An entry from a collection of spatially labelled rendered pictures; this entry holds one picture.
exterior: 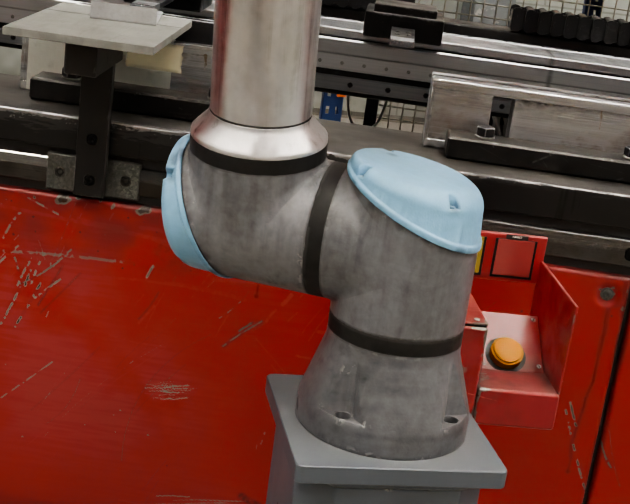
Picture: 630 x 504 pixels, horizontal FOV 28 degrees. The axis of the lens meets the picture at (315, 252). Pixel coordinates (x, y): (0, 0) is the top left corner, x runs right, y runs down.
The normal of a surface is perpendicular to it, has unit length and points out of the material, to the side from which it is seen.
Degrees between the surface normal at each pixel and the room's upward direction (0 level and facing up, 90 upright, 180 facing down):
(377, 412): 72
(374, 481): 90
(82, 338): 90
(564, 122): 90
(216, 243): 105
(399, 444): 90
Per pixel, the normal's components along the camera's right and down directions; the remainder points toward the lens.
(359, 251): -0.28, 0.21
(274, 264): -0.31, 0.62
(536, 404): 0.07, 0.31
